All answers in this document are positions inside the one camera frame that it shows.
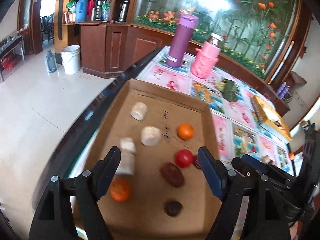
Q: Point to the smooth orange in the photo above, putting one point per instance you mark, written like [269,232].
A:
[185,131]

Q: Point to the blue thermos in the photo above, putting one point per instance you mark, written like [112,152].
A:
[80,9]

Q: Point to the wooden cabinet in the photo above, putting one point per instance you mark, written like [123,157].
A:
[107,47]

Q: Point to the large red date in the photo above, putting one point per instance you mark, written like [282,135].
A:
[171,175]

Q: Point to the bottle in pink knitted cover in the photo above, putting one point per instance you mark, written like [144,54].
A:
[206,60]

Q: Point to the cardboard box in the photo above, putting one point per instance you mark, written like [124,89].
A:
[147,217]

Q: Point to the white bucket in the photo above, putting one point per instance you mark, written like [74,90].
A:
[71,59]

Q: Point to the flower print glass panel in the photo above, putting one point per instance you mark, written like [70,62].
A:
[237,17]

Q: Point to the white pole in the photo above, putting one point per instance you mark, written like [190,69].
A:
[281,62]

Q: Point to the green leafy vegetable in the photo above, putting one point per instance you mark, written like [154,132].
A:
[228,90]

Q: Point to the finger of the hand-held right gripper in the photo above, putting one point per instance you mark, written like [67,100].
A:
[310,140]
[252,162]

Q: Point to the yellow flat box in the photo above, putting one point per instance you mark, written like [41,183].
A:
[271,116]

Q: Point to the small orange fruit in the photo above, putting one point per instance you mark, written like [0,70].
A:
[291,156]

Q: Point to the green bag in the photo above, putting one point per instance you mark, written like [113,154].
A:
[71,5]

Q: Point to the orange with pale patch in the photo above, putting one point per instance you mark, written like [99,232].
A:
[120,190]

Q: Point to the black thermos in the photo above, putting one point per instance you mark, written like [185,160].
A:
[100,5]

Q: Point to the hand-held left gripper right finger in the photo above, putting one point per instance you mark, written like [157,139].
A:
[212,177]

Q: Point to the dark brown dried fruit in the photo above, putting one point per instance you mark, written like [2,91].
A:
[172,208]

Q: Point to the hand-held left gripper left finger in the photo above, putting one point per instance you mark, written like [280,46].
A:
[110,172]

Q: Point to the steel thermos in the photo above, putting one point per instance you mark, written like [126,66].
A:
[123,10]

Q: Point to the purple bottle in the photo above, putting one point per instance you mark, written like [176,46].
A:
[182,41]

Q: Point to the dark chairs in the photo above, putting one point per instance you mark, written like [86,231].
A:
[47,28]

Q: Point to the small red tomato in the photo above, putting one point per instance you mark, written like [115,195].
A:
[183,158]

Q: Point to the grey green thermos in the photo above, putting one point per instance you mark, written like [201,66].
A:
[50,61]

